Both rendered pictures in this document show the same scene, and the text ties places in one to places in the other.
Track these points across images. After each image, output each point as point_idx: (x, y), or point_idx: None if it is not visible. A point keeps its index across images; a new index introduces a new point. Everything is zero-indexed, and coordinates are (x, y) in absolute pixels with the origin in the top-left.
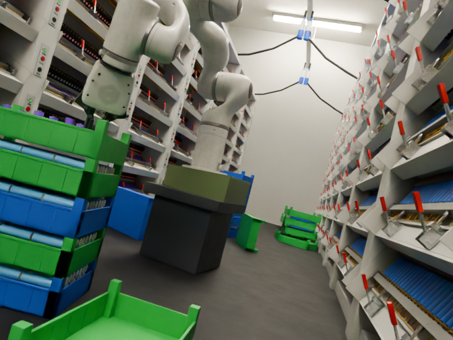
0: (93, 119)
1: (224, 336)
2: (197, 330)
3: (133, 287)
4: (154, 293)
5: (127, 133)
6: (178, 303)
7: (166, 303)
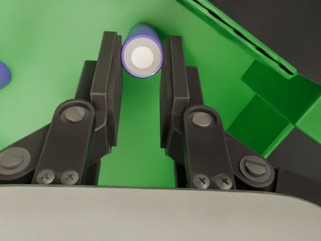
0: (112, 142)
1: (312, 155)
2: (289, 140)
3: (277, 5)
4: (301, 29)
5: (316, 139)
6: (318, 64)
7: (296, 68)
